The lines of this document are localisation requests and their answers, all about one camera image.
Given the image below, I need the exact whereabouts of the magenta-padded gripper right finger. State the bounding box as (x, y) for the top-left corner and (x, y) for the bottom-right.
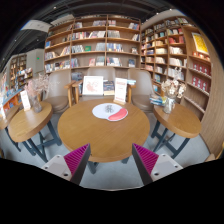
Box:
(131, 143), (184, 186)

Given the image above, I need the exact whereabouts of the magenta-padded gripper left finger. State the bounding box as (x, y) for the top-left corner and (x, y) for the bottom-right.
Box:
(41, 143), (92, 186)

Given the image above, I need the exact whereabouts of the white mouse pad red rest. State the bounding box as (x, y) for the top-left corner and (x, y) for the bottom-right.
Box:
(91, 102), (129, 123)

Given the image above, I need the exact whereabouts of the round wooden side table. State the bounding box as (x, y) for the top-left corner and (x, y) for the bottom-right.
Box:
(7, 101), (63, 164)
(150, 103), (203, 160)

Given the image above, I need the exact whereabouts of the glass vase with pale flowers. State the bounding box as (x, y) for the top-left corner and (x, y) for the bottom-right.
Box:
(160, 68), (188, 115)

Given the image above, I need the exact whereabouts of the stack of books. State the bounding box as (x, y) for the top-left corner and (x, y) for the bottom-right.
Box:
(149, 93), (167, 108)

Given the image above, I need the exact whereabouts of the glass vase with pink flowers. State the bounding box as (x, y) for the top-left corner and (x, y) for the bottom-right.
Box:
(24, 73), (51, 114)

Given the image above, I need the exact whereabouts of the beige armchair with wooden arms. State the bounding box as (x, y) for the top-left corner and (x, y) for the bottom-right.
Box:
(44, 69), (77, 114)
(128, 68), (156, 114)
(71, 66), (138, 105)

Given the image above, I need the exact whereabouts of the white sign on wooden base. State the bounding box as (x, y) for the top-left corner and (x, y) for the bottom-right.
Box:
(113, 77), (129, 106)

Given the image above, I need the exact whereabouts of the white framed floral picture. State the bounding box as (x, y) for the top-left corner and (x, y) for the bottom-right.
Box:
(81, 75), (105, 97)

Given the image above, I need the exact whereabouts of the dark cover book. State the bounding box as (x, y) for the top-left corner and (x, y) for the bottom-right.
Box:
(102, 79), (116, 97)

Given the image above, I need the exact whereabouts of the small white table sign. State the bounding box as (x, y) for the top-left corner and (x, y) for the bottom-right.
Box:
(19, 89), (32, 112)

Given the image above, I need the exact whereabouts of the colourful book display stand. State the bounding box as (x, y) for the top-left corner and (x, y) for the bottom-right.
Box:
(0, 71), (24, 118)

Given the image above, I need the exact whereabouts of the curved wooden bookshelf unit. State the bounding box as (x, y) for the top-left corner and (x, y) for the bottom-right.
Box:
(139, 16), (214, 121)

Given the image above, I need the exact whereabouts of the small distant bookshelf unit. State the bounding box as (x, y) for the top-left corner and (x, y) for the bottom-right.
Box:
(8, 53), (34, 89)

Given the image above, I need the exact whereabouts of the white ceiling panel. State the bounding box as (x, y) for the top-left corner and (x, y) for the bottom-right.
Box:
(20, 19), (53, 34)

